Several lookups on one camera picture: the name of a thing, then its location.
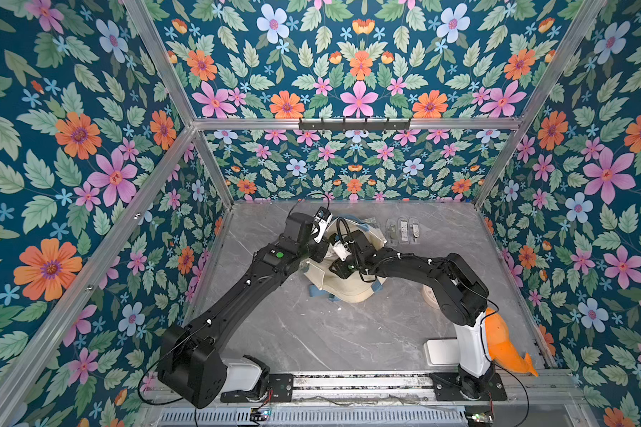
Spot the clear green compass set case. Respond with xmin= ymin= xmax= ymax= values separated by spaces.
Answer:
xmin=386 ymin=219 xmax=401 ymax=247

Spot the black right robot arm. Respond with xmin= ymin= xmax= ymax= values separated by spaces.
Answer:
xmin=329 ymin=231 xmax=496 ymax=400

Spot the white rectangular box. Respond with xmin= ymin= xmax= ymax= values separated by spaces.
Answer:
xmin=424 ymin=338 xmax=459 ymax=367

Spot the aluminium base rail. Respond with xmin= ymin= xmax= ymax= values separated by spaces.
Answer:
xmin=135 ymin=369 xmax=598 ymax=426

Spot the black hook rail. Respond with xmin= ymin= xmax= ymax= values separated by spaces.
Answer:
xmin=297 ymin=117 xmax=411 ymax=132

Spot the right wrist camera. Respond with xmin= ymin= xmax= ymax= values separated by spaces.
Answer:
xmin=332 ymin=240 xmax=352 ymax=262

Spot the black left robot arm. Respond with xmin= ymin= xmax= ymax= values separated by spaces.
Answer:
xmin=156 ymin=207 xmax=332 ymax=409

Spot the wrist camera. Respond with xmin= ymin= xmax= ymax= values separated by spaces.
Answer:
xmin=312 ymin=206 xmax=332 ymax=240
xmin=332 ymin=240 xmax=352 ymax=262

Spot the pink round alarm clock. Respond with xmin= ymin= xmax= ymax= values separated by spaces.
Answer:
xmin=421 ymin=286 xmax=440 ymax=310

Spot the orange carrot plush toy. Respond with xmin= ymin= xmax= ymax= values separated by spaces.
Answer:
xmin=484 ymin=309 xmax=539 ymax=377

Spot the cream floral canvas tote bag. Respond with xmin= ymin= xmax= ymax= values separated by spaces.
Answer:
xmin=301 ymin=216 xmax=386 ymax=304

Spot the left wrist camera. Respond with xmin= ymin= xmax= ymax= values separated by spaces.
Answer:
xmin=312 ymin=206 xmax=332 ymax=240

